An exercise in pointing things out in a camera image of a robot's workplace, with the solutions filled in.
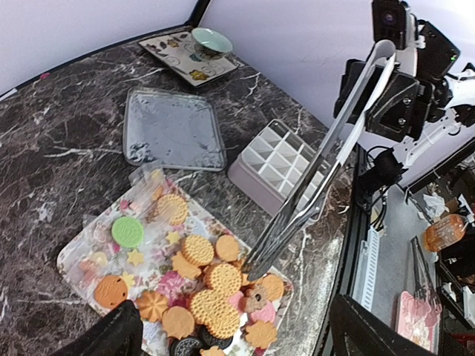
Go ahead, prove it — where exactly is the orange chip cookie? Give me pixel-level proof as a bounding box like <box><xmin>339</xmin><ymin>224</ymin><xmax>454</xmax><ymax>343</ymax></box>
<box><xmin>94</xmin><ymin>275</ymin><xmax>128</xmax><ymax>309</ymax></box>

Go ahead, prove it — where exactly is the clear box lid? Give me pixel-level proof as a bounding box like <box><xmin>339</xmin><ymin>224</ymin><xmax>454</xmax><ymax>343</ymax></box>
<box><xmin>122</xmin><ymin>87</ymin><xmax>226</xmax><ymax>171</ymax></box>

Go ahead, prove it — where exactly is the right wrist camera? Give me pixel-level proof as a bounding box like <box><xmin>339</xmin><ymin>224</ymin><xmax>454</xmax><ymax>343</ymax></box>
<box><xmin>371</xmin><ymin>0</ymin><xmax>410</xmax><ymax>50</ymax></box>

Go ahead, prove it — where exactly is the green ceramic bowl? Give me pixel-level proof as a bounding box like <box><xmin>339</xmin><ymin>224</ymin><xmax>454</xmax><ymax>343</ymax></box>
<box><xmin>191</xmin><ymin>27</ymin><xmax>233</xmax><ymax>61</ymax></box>

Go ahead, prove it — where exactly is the floral square coaster plate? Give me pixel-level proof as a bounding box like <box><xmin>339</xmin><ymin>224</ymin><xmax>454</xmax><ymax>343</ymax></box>
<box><xmin>138</xmin><ymin>31</ymin><xmax>238</xmax><ymax>88</ymax></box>

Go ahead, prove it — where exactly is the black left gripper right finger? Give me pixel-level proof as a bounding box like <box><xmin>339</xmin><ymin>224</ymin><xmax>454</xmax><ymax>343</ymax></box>
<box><xmin>330</xmin><ymin>294</ymin><xmax>432</xmax><ymax>356</ymax></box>

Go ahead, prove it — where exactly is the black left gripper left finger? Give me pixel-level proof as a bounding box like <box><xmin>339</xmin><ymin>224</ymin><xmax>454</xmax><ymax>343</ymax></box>
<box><xmin>59</xmin><ymin>300</ymin><xmax>143</xmax><ymax>356</ymax></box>

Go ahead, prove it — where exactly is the swirl butter cookie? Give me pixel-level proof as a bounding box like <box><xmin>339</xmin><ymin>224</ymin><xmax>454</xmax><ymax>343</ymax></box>
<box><xmin>136</xmin><ymin>291</ymin><xmax>168</xmax><ymax>323</ymax></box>

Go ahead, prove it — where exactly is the metal tongs white handle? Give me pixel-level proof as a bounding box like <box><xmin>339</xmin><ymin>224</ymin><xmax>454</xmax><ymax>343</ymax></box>
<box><xmin>242</xmin><ymin>39</ymin><xmax>396</xmax><ymax>281</ymax></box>

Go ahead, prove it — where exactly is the compartment cookie box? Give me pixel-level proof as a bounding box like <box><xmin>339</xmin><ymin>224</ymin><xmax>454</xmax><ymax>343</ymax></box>
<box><xmin>227</xmin><ymin>120</ymin><xmax>315</xmax><ymax>217</ymax></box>

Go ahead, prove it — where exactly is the black chocolate sandwich cookie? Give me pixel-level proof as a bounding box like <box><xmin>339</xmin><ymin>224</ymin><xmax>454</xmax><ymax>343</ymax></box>
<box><xmin>169</xmin><ymin>337</ymin><xmax>203</xmax><ymax>356</ymax></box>

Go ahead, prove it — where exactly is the floral cookie tray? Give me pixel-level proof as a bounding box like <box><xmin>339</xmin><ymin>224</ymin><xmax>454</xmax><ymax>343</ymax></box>
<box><xmin>57</xmin><ymin>170</ymin><xmax>293</xmax><ymax>355</ymax></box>

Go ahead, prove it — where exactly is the brown flower cookie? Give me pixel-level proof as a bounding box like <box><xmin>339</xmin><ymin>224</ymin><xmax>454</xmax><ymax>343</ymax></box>
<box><xmin>243</xmin><ymin>285</ymin><xmax>268</xmax><ymax>313</ymax></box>

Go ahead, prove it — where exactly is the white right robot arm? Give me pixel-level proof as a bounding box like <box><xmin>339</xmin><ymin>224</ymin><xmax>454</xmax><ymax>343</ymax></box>
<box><xmin>334</xmin><ymin>12</ymin><xmax>474</xmax><ymax>169</ymax></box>

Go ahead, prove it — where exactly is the green round cookie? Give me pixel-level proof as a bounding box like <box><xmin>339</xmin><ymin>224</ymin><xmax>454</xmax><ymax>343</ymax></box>
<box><xmin>111</xmin><ymin>217</ymin><xmax>145</xmax><ymax>248</ymax></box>

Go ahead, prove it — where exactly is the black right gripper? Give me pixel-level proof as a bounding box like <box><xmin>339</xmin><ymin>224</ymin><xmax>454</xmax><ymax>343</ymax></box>
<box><xmin>335</xmin><ymin>59</ymin><xmax>453</xmax><ymax>141</ymax></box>

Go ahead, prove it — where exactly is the round sandwich biscuit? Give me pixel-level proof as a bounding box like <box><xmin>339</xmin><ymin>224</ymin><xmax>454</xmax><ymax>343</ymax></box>
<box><xmin>181</xmin><ymin>234</ymin><xmax>214</xmax><ymax>266</ymax></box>

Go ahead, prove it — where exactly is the pink round cookie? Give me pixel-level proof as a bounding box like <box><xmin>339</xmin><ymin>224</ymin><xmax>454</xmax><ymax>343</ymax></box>
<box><xmin>248</xmin><ymin>301</ymin><xmax>276</xmax><ymax>325</ymax></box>

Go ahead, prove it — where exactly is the large embossed round biscuit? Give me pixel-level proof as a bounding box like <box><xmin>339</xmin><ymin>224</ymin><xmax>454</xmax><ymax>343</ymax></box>
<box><xmin>189</xmin><ymin>289</ymin><xmax>240</xmax><ymax>339</ymax></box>

